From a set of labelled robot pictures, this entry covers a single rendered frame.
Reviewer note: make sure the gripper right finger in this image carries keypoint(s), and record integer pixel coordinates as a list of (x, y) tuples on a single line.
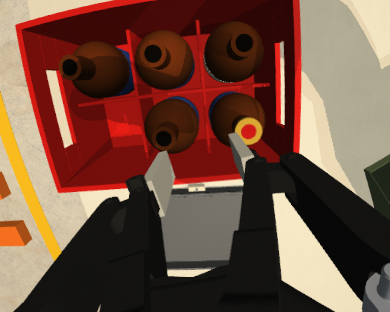
[(354, 235)]

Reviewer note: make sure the red plastic crate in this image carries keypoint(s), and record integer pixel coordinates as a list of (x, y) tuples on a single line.
[(107, 140)]

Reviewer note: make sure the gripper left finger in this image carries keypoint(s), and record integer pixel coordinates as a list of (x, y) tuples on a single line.
[(75, 281)]

